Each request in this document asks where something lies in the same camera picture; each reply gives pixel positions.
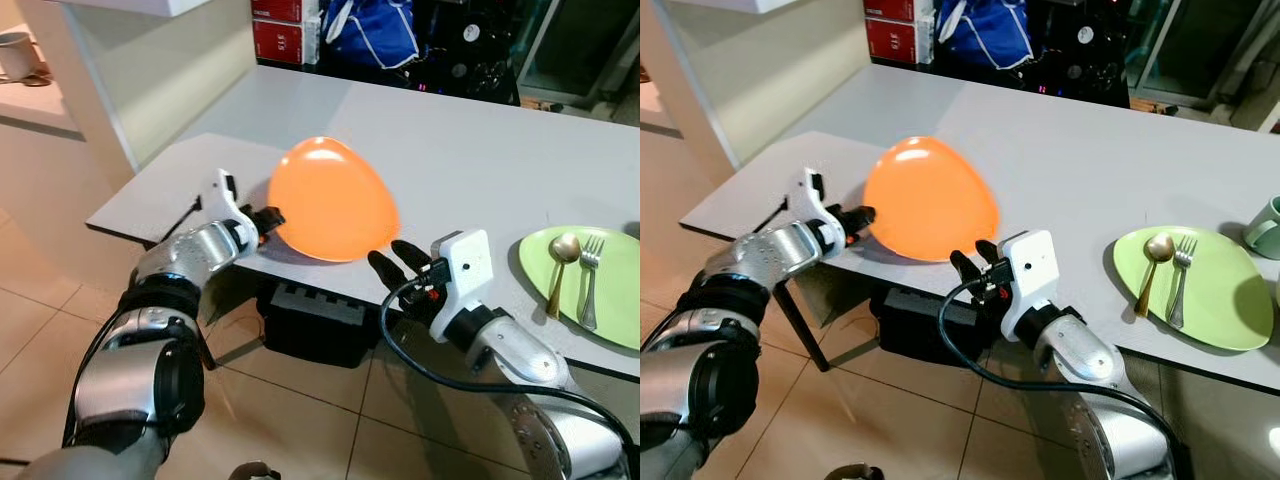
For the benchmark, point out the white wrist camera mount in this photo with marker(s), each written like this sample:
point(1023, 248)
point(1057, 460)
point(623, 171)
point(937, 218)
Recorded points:
point(820, 205)
point(1030, 265)
point(465, 265)
point(225, 205)

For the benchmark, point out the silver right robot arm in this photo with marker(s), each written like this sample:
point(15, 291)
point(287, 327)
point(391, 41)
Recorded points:
point(1080, 355)
point(520, 360)

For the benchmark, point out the white support pillar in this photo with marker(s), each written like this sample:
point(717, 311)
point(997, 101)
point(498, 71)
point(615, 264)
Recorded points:
point(770, 80)
point(160, 80)

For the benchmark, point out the blue bag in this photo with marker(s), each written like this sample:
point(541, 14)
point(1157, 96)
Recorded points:
point(370, 35)
point(985, 35)

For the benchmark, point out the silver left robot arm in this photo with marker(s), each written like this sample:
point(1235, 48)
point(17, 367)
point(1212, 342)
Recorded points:
point(190, 250)
point(780, 250)

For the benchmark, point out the green cup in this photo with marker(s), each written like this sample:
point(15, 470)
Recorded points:
point(1265, 230)

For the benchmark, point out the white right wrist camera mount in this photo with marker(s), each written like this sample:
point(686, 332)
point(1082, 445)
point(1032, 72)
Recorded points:
point(465, 265)
point(1030, 265)

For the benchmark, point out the light grey table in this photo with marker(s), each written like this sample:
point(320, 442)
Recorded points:
point(1080, 160)
point(470, 160)

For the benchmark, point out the gold spoon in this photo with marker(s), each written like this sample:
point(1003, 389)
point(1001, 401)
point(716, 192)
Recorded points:
point(565, 247)
point(1160, 247)

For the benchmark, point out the black plastic crate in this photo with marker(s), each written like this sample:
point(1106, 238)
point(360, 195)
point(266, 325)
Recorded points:
point(310, 325)
point(910, 325)

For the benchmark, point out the red box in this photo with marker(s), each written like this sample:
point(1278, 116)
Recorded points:
point(282, 42)
point(895, 42)
point(888, 8)
point(275, 8)

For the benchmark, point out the green plate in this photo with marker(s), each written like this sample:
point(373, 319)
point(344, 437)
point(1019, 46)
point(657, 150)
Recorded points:
point(615, 290)
point(1220, 295)

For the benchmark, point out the black electronics rack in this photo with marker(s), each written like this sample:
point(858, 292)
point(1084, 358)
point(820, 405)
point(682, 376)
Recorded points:
point(1085, 50)
point(470, 50)

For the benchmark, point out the glass sliding door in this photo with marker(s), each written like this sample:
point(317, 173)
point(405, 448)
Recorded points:
point(580, 45)
point(1200, 45)

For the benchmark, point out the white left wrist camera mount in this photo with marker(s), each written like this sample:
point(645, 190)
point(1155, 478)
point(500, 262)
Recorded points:
point(820, 205)
point(225, 205)

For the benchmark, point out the silver fork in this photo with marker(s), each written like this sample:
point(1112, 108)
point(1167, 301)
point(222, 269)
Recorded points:
point(588, 295)
point(1180, 290)

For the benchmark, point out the orange plastic plate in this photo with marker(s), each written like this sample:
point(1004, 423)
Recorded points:
point(335, 200)
point(930, 200)

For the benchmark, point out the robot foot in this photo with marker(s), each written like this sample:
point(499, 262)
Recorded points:
point(255, 471)
point(852, 472)

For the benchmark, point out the grey cup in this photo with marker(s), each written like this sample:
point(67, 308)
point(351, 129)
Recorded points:
point(15, 55)

